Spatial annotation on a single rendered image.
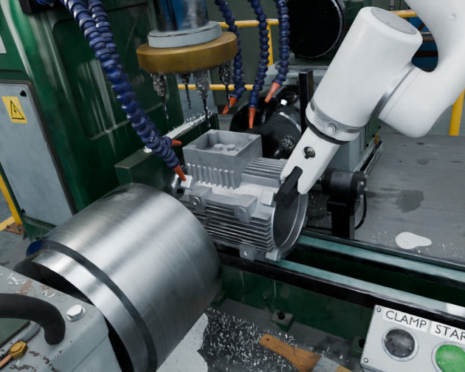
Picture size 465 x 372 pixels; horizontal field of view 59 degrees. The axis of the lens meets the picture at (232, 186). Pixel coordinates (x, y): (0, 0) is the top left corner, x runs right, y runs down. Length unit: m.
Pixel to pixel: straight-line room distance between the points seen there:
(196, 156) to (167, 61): 0.19
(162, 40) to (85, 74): 0.20
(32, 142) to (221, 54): 0.42
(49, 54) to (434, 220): 0.96
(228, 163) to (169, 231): 0.22
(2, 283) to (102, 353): 0.15
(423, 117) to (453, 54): 0.08
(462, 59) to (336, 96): 0.15
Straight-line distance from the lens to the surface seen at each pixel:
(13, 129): 0.94
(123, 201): 0.62
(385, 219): 1.17
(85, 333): 0.45
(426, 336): 0.51
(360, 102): 0.56
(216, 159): 0.76
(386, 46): 0.53
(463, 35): 0.59
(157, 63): 0.71
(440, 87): 0.55
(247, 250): 0.77
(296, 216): 0.87
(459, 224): 1.19
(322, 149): 0.59
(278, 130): 0.98
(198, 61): 0.70
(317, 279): 0.78
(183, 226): 0.60
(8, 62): 0.86
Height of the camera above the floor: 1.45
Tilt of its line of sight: 28 degrees down
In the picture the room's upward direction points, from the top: 8 degrees counter-clockwise
